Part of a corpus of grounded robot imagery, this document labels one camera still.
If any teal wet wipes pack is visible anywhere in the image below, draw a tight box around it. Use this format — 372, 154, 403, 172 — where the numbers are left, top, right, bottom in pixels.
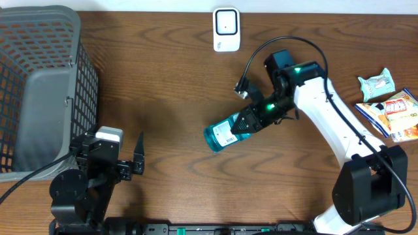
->
358, 68, 396, 102

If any grey plastic shopping basket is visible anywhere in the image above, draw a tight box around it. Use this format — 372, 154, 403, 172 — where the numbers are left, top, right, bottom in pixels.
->
1, 5, 99, 182

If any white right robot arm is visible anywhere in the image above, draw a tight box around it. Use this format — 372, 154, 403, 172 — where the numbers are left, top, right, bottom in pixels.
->
231, 50, 412, 234

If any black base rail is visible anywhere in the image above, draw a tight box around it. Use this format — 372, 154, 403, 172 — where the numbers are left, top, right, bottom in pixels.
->
101, 217, 315, 235

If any yellow snack bag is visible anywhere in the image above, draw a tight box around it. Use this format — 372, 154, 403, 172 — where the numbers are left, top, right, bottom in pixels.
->
355, 88, 417, 142

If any blue Listerine mouthwash bottle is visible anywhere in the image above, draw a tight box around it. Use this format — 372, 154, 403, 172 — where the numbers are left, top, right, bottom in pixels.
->
203, 113, 251, 153

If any white barcode scanner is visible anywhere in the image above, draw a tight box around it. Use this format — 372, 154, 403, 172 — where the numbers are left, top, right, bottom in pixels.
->
212, 7, 241, 52

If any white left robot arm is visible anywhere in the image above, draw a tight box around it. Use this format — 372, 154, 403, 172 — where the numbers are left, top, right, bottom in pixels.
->
50, 133, 144, 235

